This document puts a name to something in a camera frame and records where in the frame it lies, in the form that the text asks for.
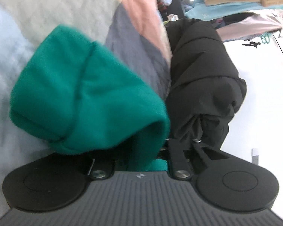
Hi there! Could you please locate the green hoodie white print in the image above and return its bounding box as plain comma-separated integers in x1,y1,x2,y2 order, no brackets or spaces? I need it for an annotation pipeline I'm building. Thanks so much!
9,25,170,171

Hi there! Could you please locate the pile of folded clothes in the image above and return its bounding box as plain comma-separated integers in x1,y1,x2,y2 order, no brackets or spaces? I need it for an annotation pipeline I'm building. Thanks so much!
159,0,283,42

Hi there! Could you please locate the black puffer jacket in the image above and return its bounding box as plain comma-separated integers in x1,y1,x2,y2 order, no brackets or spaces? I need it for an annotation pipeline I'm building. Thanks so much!
165,18,247,149

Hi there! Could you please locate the patchwork quilt bed cover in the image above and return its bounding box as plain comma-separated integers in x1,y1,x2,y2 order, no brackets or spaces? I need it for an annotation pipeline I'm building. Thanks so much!
0,0,172,218

